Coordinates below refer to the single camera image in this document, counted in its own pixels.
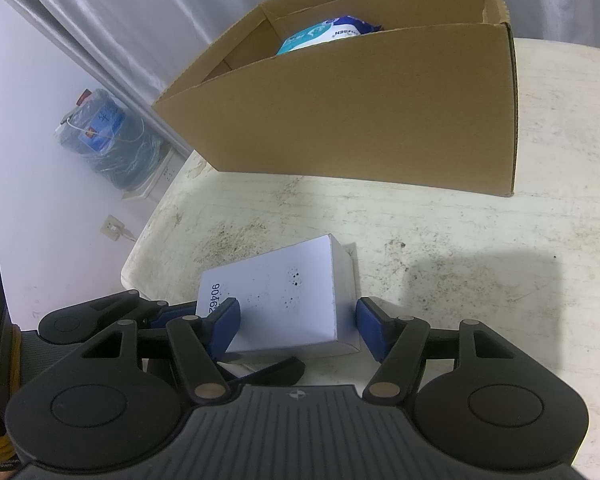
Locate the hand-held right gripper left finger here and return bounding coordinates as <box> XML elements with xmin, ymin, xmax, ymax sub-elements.
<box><xmin>80</xmin><ymin>297</ymin><xmax>242</xmax><ymax>405</ymax></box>

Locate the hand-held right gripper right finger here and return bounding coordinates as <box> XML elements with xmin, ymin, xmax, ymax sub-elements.
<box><xmin>355</xmin><ymin>296</ymin><xmax>521</xmax><ymax>406</ymax></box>

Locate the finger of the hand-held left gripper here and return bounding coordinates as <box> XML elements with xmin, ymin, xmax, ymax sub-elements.
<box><xmin>215</xmin><ymin>356</ymin><xmax>307</xmax><ymax>387</ymax></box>
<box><xmin>37</xmin><ymin>289</ymin><xmax>201</xmax><ymax>347</ymax></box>

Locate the white paper box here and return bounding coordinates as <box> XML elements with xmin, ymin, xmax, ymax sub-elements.
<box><xmin>197</xmin><ymin>234</ymin><xmax>361</xmax><ymax>358</ymax></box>

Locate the brown cardboard box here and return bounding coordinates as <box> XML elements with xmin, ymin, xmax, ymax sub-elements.
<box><xmin>152</xmin><ymin>0</ymin><xmax>519</xmax><ymax>198</ymax></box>

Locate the teal wet wipes pack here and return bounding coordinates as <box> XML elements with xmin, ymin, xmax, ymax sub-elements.
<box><xmin>275</xmin><ymin>14</ymin><xmax>383</xmax><ymax>57</ymax></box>

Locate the white water dispenser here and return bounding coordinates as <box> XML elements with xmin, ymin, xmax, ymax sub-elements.
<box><xmin>122</xmin><ymin>147</ymin><xmax>191</xmax><ymax>202</ymax></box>

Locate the blue water dispenser bottle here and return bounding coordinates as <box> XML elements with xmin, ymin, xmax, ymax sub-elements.
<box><xmin>55</xmin><ymin>89</ymin><xmax>163</xmax><ymax>191</ymax></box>

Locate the white wall outlet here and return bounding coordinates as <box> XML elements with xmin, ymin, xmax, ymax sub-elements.
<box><xmin>100</xmin><ymin>215</ymin><xmax>127</xmax><ymax>239</ymax></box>

